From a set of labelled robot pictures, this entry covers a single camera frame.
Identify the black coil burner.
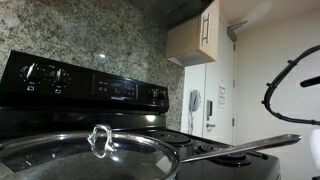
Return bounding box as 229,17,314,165
193,143,253,168
146,130,194,148

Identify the black stove knob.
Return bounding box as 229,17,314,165
148,88,158,100
18,63,43,86
50,68,72,88
157,89,167,102

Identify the stainless steel frying pan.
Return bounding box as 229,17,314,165
0,131,302,180

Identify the white paper sign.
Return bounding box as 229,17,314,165
217,81,227,109

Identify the white door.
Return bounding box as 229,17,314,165
203,19,234,146

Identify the black electric stove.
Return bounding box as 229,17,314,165
0,49,283,180

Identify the black door lock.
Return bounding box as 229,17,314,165
205,99,214,118

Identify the beige wall cabinet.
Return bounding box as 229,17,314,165
164,0,221,68

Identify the grey wall phone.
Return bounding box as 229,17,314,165
188,89,202,134

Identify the silver cabinet bar handle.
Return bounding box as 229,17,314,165
200,12,211,46

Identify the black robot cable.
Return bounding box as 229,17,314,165
262,44,320,127

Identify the dark range hood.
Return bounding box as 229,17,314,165
124,0,214,32

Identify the glass pan lid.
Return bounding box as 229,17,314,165
0,123,179,180

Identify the grey door closer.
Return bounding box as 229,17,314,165
227,19,248,43

